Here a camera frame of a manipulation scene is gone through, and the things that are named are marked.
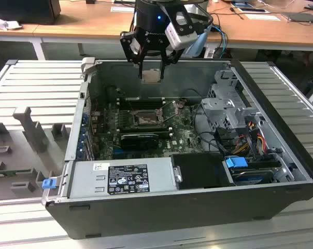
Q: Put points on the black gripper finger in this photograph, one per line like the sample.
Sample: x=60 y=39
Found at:
x=126 y=49
x=169 y=59

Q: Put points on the small CPU plate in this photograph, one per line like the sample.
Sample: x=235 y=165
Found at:
x=151 y=76

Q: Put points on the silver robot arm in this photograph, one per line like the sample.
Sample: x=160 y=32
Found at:
x=198 y=44

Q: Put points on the black RAM slot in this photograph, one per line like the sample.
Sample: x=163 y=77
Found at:
x=146 y=128
x=141 y=103

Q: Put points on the CPU socket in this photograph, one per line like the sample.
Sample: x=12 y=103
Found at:
x=146 y=118

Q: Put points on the coin cell battery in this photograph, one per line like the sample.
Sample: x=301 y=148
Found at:
x=181 y=104

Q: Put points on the wooden desk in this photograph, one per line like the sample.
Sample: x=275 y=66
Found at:
x=68 y=23

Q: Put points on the metal disk bay cage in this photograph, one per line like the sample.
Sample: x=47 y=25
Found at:
x=218 y=106

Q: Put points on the green motherboard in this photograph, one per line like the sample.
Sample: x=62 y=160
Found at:
x=182 y=129

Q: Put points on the black graphics card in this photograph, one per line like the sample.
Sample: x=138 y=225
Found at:
x=138 y=142

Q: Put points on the flat phone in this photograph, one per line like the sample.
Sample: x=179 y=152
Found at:
x=251 y=10

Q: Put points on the white paper sheet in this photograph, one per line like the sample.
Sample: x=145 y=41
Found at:
x=262 y=17

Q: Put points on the black box on desk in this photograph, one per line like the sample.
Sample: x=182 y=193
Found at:
x=24 y=10

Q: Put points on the black plastic shroud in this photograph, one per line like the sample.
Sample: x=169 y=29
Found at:
x=198 y=171

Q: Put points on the grey parts rack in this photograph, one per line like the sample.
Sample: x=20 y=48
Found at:
x=29 y=124

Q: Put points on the blue disk carrier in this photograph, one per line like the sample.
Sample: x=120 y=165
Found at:
x=235 y=163

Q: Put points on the crumpled white paper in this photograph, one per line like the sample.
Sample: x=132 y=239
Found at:
x=6 y=24

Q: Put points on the dark flat tablet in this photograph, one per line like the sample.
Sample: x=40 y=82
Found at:
x=299 y=16

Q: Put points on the grey power supply unit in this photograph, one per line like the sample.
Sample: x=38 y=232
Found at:
x=84 y=181

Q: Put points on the hard disk drive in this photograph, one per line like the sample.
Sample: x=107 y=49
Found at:
x=249 y=177

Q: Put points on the blue case latch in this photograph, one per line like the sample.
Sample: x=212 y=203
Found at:
x=49 y=183

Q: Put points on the black open PC case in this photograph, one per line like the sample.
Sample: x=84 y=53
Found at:
x=172 y=215

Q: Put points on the green RAM stick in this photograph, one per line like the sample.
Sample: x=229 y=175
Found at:
x=11 y=171

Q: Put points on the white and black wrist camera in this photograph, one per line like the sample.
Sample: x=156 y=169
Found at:
x=181 y=33

